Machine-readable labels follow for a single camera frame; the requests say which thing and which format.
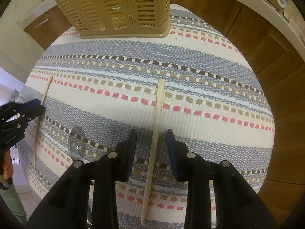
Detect wooden chopstick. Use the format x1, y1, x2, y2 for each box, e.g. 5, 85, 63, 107
34, 75, 54, 170
140, 79, 165, 225

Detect beige plastic utensil basket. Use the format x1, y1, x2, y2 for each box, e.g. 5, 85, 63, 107
54, 0, 171, 38

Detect clear plastic spoon left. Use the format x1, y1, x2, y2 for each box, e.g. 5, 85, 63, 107
68, 126, 93, 227

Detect wooden cabinet left door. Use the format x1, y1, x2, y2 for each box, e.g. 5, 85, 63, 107
24, 6, 72, 50

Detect wooden cabinet right doors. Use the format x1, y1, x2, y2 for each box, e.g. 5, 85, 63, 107
171, 0, 304, 224

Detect person's hand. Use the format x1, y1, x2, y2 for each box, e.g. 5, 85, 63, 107
1, 149, 14, 180

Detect striped woven table mat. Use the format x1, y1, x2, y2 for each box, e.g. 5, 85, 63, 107
18, 5, 275, 228

